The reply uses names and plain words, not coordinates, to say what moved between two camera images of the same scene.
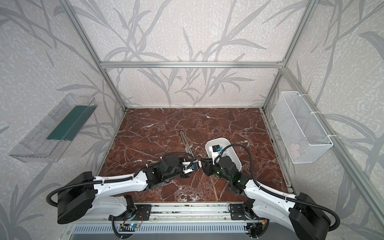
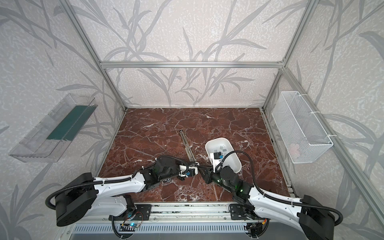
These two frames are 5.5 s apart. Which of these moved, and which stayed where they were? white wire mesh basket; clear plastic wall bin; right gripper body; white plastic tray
Moved: right gripper body
Stayed: white plastic tray; clear plastic wall bin; white wire mesh basket
